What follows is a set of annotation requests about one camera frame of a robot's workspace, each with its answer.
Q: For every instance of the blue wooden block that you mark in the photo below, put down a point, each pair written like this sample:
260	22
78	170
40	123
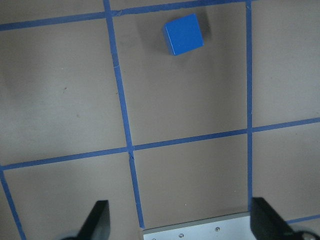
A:
183	35

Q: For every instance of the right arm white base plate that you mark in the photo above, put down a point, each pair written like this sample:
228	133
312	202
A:
228	227

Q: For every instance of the brown paper table cover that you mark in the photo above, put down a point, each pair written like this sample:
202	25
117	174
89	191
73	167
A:
94	107

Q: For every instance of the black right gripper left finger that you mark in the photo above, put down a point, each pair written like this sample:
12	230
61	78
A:
97	225

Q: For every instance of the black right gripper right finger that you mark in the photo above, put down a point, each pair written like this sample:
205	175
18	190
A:
267	224

